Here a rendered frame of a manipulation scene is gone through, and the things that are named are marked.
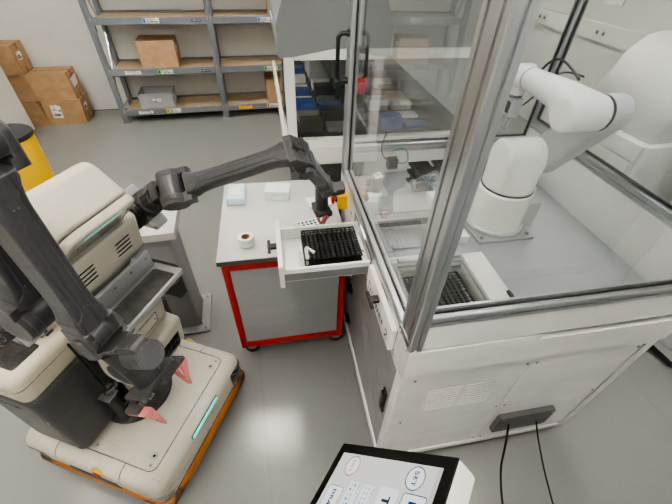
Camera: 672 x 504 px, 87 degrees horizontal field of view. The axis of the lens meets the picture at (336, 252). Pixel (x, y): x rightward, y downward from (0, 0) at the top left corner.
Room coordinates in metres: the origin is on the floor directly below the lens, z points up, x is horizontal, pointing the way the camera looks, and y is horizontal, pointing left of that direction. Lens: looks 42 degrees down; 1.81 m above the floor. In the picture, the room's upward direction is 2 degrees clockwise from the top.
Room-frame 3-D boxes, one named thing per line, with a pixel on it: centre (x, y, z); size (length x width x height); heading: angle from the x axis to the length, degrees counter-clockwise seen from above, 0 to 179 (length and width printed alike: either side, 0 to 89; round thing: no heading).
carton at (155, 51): (4.55, 2.14, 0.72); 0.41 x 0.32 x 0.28; 105
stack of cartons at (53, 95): (4.21, 3.51, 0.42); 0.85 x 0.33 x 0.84; 105
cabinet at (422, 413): (1.13, -0.58, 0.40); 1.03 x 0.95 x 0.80; 11
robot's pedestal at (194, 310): (1.35, 0.92, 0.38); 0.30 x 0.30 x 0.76; 15
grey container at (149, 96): (4.50, 2.28, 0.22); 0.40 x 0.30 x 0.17; 105
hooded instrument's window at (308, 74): (2.83, -0.09, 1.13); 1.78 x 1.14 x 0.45; 11
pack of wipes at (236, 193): (1.55, 0.53, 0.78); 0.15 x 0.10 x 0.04; 10
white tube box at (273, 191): (1.58, 0.32, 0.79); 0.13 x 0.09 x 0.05; 92
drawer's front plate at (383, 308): (0.77, -0.16, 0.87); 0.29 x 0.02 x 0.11; 11
